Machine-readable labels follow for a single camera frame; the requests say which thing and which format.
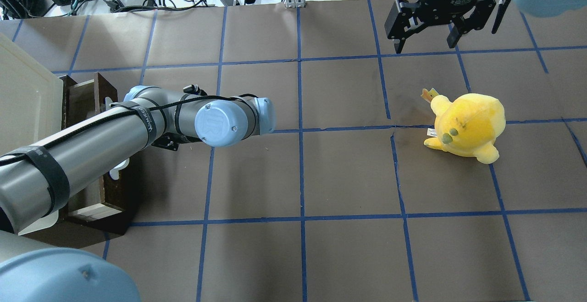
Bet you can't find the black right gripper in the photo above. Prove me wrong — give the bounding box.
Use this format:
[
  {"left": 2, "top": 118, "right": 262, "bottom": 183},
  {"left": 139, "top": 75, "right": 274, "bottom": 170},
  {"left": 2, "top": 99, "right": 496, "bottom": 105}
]
[{"left": 384, "top": 0, "right": 496, "bottom": 54}]

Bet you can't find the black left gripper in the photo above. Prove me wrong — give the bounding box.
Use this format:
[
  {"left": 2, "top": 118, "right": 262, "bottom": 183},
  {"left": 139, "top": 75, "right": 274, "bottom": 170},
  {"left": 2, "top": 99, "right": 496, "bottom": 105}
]
[{"left": 151, "top": 133, "right": 193, "bottom": 151}]

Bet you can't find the wooden drawer with white handle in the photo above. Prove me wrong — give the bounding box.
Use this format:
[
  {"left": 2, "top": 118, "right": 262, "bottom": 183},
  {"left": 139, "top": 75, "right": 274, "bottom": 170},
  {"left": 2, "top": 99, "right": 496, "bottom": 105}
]
[{"left": 62, "top": 73, "right": 130, "bottom": 222}]

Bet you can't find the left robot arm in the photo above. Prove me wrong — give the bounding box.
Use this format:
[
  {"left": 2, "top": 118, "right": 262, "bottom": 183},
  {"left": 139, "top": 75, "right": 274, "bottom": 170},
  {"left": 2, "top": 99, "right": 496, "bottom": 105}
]
[{"left": 0, "top": 86, "right": 277, "bottom": 302}]

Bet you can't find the yellow plush dinosaur toy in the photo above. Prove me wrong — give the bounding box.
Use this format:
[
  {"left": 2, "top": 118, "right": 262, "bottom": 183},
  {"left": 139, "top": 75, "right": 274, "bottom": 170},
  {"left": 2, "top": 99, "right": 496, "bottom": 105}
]
[{"left": 421, "top": 88, "right": 507, "bottom": 164}]

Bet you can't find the cream plastic storage box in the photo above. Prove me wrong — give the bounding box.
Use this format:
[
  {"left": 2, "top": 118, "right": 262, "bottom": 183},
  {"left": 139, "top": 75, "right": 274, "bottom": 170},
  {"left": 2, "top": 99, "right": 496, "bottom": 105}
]
[{"left": 0, "top": 35, "right": 71, "bottom": 234}]

